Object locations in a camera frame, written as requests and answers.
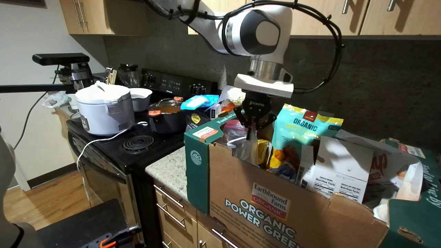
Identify dark pot with orange liquid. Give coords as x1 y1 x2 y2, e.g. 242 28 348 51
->
147 98 187 135

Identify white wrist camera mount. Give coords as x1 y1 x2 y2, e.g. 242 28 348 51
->
234 72 297 101

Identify yellow packet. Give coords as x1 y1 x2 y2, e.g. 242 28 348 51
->
254 138 287 172

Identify green cardboard organic greens box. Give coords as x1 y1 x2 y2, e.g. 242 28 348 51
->
184 112 441 248

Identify white rice cooker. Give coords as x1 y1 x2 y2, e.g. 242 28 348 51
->
75 80 137 138

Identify white paper bag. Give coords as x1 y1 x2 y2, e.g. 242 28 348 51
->
302 134 424 209

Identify orange snack packet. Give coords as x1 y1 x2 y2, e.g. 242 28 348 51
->
214 102 238 117

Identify black electric stove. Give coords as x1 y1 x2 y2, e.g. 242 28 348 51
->
65 67 220 248

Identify dark coffee maker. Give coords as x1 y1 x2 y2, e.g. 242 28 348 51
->
116 62 143 90

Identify black camera on stand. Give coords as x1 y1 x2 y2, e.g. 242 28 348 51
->
0 51 94 94

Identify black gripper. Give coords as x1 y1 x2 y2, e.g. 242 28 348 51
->
235 92 279 142

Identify white rice cooker cord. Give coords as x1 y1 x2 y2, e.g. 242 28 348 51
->
75 120 149 172

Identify light blue snack bag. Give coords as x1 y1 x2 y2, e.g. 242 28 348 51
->
180 92 221 112

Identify black cracker chips bag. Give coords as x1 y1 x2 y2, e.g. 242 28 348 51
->
187 106 218 129

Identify wooden cabinets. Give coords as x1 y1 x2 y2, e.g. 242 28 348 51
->
59 0 441 39
152 182 242 248

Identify teal organic snack bag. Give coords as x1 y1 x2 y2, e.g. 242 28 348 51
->
269 102 345 163

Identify white bowl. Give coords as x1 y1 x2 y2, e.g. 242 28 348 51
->
130 87 155 113

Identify wooden lower cabinets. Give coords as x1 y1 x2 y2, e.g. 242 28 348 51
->
152 182 242 248

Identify white crumpled plastic bag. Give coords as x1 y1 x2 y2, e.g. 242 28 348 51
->
220 84 249 107

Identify clear ziploc bag pink zip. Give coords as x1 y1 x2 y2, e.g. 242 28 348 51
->
224 117 260 160

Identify black robot cart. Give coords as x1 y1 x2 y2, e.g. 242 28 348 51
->
0 197 143 248

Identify wooden upper cabinets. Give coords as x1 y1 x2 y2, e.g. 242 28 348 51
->
59 0 441 39

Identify black orange clamp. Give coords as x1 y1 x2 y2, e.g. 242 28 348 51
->
97 223 143 248

